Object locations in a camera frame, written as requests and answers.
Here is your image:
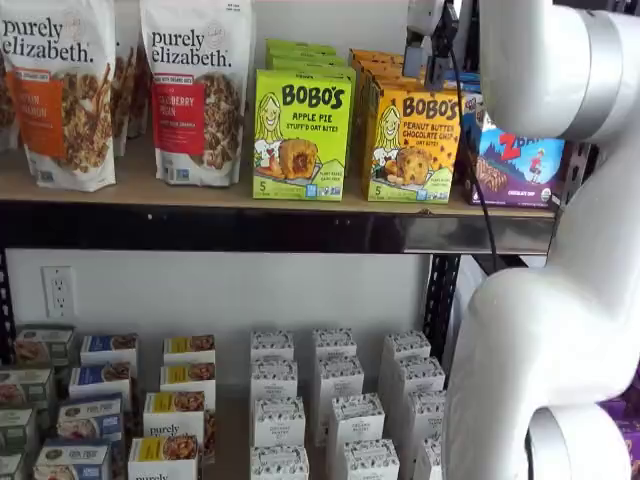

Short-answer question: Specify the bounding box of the yellow white granola box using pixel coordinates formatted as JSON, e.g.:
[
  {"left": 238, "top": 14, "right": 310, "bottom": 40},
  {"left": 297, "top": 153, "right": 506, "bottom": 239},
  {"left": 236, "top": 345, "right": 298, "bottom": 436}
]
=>
[
  {"left": 142, "top": 390, "right": 208, "bottom": 442},
  {"left": 162, "top": 334, "right": 218, "bottom": 370},
  {"left": 127, "top": 434, "right": 202, "bottom": 480},
  {"left": 159, "top": 361, "right": 218, "bottom": 402}
]

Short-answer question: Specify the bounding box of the orange Bobo's peanut butter box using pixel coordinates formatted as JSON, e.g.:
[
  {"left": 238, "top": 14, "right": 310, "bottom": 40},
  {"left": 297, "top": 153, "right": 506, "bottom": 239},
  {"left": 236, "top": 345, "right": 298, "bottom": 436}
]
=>
[
  {"left": 351, "top": 59, "right": 417, "bottom": 81},
  {"left": 366, "top": 88, "right": 462, "bottom": 205},
  {"left": 356, "top": 73, "right": 427, "bottom": 187},
  {"left": 347, "top": 47, "right": 406, "bottom": 65}
]

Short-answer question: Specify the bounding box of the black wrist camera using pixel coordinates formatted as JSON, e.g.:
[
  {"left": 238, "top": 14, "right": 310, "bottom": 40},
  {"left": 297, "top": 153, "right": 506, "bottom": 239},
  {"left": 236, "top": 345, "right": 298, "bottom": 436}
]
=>
[{"left": 431, "top": 0, "right": 461, "bottom": 58}]

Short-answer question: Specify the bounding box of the green grey granola box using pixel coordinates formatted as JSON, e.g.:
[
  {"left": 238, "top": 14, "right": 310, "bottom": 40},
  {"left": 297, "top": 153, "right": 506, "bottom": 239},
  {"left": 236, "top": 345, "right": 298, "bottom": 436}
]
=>
[
  {"left": 0, "top": 451, "right": 27, "bottom": 480},
  {"left": 0, "top": 406, "right": 40, "bottom": 455},
  {"left": 13, "top": 324, "right": 77, "bottom": 370},
  {"left": 0, "top": 366, "right": 57, "bottom": 410}
]

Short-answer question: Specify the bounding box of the wooden shelf board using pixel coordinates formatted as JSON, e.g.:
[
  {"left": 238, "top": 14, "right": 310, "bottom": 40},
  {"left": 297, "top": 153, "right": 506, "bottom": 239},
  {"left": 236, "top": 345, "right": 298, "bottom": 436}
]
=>
[
  {"left": 0, "top": 319, "right": 447, "bottom": 480},
  {"left": 0, "top": 133, "right": 557, "bottom": 219}
]

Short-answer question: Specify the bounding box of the white floral print box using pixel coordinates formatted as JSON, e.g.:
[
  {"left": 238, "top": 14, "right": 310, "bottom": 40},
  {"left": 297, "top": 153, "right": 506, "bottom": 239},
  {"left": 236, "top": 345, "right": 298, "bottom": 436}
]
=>
[
  {"left": 312, "top": 327, "right": 358, "bottom": 362},
  {"left": 326, "top": 392, "right": 387, "bottom": 447},
  {"left": 249, "top": 329, "right": 297, "bottom": 365},
  {"left": 249, "top": 445, "right": 311, "bottom": 480},
  {"left": 381, "top": 330, "right": 433, "bottom": 367},
  {"left": 414, "top": 436, "right": 445, "bottom": 480},
  {"left": 250, "top": 396, "right": 307, "bottom": 450},
  {"left": 249, "top": 358, "right": 300, "bottom": 402},
  {"left": 406, "top": 390, "right": 447, "bottom": 442},
  {"left": 314, "top": 355, "right": 366, "bottom": 404},
  {"left": 394, "top": 355, "right": 447, "bottom": 397},
  {"left": 341, "top": 439, "right": 402, "bottom": 480}
]

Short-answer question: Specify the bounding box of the purple snack box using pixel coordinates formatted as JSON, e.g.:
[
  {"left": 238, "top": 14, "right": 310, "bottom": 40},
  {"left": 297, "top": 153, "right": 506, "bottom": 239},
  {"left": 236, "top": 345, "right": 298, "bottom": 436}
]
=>
[
  {"left": 616, "top": 424, "right": 640, "bottom": 480},
  {"left": 601, "top": 393, "right": 640, "bottom": 429}
]

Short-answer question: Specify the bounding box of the blue white granola box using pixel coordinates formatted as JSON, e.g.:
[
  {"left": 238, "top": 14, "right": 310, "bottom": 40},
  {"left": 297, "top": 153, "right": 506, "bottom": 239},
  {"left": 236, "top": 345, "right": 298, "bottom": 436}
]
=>
[
  {"left": 33, "top": 438, "right": 115, "bottom": 480},
  {"left": 55, "top": 392, "right": 126, "bottom": 442},
  {"left": 68, "top": 361, "right": 135, "bottom": 402},
  {"left": 79, "top": 333, "right": 140, "bottom": 372}
]

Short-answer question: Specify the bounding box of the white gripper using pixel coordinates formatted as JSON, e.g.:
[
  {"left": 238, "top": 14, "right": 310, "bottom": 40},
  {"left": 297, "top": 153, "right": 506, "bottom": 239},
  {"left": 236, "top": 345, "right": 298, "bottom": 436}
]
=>
[{"left": 403, "top": 0, "right": 448, "bottom": 91}]

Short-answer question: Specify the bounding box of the white wall outlet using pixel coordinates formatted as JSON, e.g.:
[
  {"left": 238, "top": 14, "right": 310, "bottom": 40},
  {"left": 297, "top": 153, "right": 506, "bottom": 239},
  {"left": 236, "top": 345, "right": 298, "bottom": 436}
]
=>
[{"left": 40, "top": 265, "right": 78, "bottom": 320}]

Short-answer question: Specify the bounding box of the green Bobo's apple pie box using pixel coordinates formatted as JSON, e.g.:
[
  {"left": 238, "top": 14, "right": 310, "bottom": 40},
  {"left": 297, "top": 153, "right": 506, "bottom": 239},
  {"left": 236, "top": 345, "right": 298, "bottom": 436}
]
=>
[
  {"left": 251, "top": 68, "right": 354, "bottom": 202},
  {"left": 265, "top": 49, "right": 347, "bottom": 65},
  {"left": 264, "top": 38, "right": 338, "bottom": 55},
  {"left": 269, "top": 60, "right": 357, "bottom": 74}
]

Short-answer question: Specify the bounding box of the purely elizabeth granola bag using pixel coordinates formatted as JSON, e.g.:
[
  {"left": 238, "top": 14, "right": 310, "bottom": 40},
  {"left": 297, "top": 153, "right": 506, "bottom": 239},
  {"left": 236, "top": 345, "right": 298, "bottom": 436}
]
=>
[
  {"left": 111, "top": 0, "right": 152, "bottom": 157},
  {"left": 0, "top": 48, "right": 22, "bottom": 154}
]

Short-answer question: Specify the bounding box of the red label granola bag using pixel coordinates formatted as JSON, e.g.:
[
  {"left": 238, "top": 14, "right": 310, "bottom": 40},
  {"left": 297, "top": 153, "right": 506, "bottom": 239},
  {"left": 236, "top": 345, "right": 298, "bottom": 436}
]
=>
[{"left": 138, "top": 0, "right": 257, "bottom": 189}]

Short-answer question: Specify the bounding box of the black metal shelf rack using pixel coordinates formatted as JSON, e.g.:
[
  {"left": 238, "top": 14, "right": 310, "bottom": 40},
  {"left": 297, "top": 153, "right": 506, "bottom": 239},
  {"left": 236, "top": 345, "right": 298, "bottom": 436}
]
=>
[{"left": 0, "top": 141, "right": 601, "bottom": 367}]

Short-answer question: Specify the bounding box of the orange label granola bag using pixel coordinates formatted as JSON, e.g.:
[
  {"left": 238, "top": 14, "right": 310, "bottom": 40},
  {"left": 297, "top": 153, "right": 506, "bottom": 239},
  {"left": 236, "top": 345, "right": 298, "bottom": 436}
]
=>
[{"left": 0, "top": 0, "right": 118, "bottom": 194}]

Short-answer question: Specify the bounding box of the black cable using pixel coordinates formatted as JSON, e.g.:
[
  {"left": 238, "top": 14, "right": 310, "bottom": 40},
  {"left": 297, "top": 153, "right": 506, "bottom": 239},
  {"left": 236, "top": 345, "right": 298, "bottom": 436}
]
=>
[{"left": 446, "top": 43, "right": 502, "bottom": 274}]

